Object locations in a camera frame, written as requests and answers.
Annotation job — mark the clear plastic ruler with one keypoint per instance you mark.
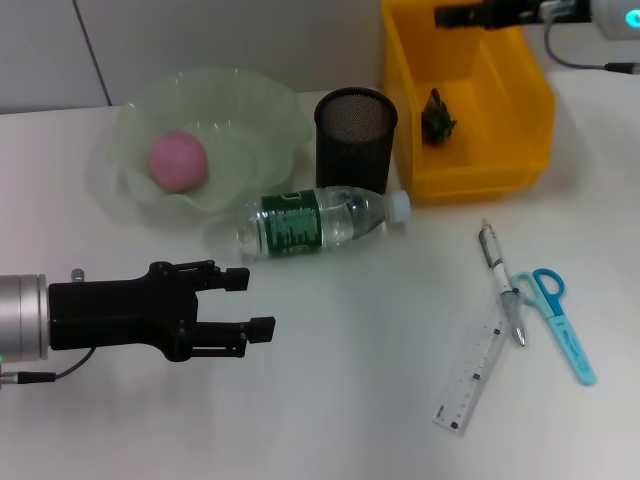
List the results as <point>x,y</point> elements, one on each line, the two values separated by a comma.
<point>467,385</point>

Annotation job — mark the yellow plastic bin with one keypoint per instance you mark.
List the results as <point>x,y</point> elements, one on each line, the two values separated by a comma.
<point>500,150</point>

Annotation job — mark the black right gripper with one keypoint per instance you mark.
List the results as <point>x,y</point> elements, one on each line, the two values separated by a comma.
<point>520,14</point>

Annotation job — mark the silver white pen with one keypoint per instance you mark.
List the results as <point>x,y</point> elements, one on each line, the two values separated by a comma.
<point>497,265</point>

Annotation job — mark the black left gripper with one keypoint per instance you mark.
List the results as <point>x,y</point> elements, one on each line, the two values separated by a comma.
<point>115,317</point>

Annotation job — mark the translucent green fruit bowl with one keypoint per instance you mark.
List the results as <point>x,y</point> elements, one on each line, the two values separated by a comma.
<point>240,130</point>

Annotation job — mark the black mesh pen holder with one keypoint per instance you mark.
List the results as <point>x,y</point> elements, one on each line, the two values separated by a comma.
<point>352,145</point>

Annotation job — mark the green label water bottle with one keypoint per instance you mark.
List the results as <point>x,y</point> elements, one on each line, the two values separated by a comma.
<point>300,225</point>

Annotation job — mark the pink peach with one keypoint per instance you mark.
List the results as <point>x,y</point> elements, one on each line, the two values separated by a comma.
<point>177,162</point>

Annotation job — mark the blue scissors with sheath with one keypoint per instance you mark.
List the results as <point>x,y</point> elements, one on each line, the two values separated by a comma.
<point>565,335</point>

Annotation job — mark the green plastic wrapper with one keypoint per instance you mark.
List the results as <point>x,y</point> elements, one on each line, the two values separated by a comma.
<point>439,122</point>

